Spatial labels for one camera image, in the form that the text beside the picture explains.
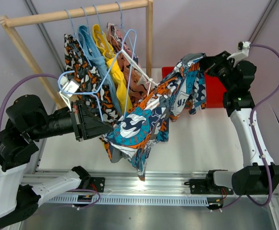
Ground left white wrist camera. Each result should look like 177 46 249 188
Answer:
59 79 80 110

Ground blue hanger of pink shorts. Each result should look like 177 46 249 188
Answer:
115 1 139 63

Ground yellow shorts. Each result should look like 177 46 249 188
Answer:
92 24 133 115

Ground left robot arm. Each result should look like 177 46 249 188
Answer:
0 95 113 229

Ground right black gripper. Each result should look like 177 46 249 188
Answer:
199 51 236 92

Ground aluminium mounting rail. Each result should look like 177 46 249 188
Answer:
18 170 278 207

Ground light blue wire hanger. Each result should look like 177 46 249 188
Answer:
64 25 146 123

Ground light blue shorts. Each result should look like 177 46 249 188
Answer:
78 25 122 116

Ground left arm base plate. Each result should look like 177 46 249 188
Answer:
80 177 105 193

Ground blue hanger of yellow shorts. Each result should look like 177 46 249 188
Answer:
92 5 114 59

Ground pink patterned shorts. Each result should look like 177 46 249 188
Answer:
106 22 148 104

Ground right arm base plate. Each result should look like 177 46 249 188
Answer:
184 179 234 195

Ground wooden clothes rack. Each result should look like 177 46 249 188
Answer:
0 0 154 108

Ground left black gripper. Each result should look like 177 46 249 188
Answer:
26 100 113 142

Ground camouflage orange black shorts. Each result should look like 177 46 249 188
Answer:
63 33 122 159

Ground blue hanger of camouflage shorts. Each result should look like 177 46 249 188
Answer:
64 9 91 66

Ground red plastic tray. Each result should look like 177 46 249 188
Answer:
158 63 226 110

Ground blue orange graphic shorts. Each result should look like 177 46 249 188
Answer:
102 53 206 181

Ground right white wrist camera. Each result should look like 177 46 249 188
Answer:
227 41 251 64

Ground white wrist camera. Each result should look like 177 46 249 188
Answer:
59 79 80 110
227 41 251 64

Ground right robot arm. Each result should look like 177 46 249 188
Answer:
200 51 279 196

